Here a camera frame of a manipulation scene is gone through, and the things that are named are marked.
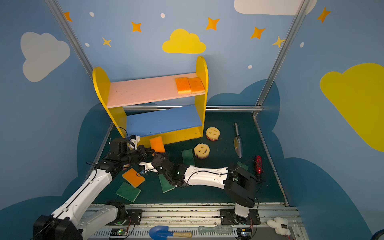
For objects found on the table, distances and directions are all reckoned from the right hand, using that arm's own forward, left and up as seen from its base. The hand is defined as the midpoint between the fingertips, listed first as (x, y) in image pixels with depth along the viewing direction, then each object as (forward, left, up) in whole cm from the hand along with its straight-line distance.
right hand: (159, 151), depth 78 cm
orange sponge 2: (-8, +18, -16) cm, 25 cm away
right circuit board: (-32, -45, -20) cm, 59 cm away
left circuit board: (-35, +16, -18) cm, 42 cm away
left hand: (+1, +3, 0) cm, 3 cm away
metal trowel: (+21, -48, -19) cm, 56 cm away
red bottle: (+4, -59, -17) cm, 61 cm away
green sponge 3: (+5, -51, -23) cm, 56 cm away
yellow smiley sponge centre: (+11, -23, -16) cm, 30 cm away
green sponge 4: (-17, +17, -17) cm, 29 cm away
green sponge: (+7, -14, -18) cm, 23 cm away
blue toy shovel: (-34, -5, -19) cm, 39 cm away
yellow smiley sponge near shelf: (+26, -31, -16) cm, 43 cm away
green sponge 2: (-11, -3, -17) cm, 20 cm away
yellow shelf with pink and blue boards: (+23, -3, -5) cm, 23 cm away
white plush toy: (-28, -62, -16) cm, 70 cm away
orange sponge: (+5, +3, -1) cm, 6 cm away
